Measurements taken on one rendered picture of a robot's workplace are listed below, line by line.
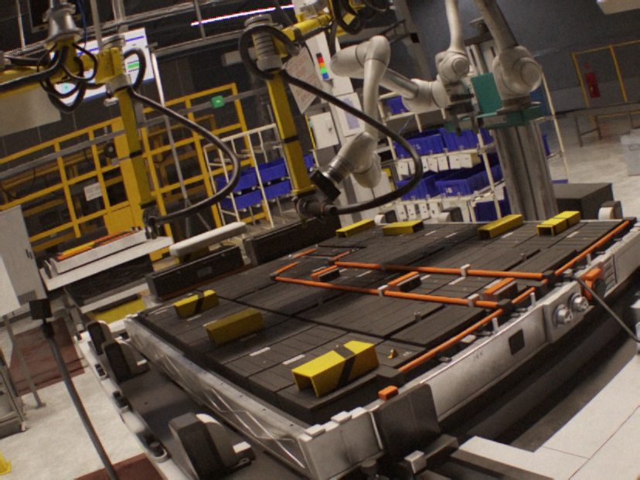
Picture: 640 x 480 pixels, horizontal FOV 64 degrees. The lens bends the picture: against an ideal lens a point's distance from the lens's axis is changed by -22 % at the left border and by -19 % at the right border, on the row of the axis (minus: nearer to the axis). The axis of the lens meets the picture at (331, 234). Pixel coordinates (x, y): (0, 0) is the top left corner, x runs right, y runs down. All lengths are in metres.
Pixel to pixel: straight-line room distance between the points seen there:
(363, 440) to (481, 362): 0.30
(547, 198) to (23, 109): 2.46
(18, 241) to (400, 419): 10.13
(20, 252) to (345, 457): 10.10
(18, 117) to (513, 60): 2.03
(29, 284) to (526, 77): 9.62
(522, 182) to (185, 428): 2.48
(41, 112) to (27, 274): 8.85
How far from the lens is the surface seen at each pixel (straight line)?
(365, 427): 1.07
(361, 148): 2.43
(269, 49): 2.34
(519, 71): 2.59
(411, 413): 1.09
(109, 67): 2.40
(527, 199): 3.27
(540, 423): 1.29
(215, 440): 1.20
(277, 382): 1.27
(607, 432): 1.09
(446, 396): 1.17
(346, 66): 2.82
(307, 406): 1.11
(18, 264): 10.93
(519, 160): 3.24
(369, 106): 2.62
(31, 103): 2.18
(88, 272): 6.75
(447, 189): 4.89
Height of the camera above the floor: 1.46
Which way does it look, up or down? 9 degrees down
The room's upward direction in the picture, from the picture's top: 16 degrees counter-clockwise
